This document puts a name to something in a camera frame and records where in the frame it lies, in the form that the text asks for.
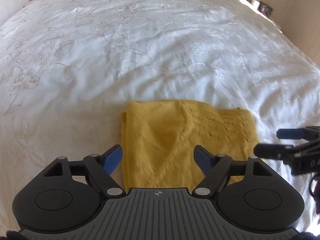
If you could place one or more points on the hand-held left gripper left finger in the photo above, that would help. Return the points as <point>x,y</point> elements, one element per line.
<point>113,158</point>

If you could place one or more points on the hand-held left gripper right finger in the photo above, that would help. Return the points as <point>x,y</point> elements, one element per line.
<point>203,160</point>

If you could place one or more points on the white cylinder device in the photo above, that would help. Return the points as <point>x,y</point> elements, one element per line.
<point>255,3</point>

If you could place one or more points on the yellow knit sweater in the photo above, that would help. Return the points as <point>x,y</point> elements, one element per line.
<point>155,135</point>

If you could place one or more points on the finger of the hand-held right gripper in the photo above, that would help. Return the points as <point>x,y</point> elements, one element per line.
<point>272,151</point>
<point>290,133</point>

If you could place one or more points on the bed with white bedspread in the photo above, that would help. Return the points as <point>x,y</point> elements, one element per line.
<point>125,42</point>

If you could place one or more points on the person's right forearm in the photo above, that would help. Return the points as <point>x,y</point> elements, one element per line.
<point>317,203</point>

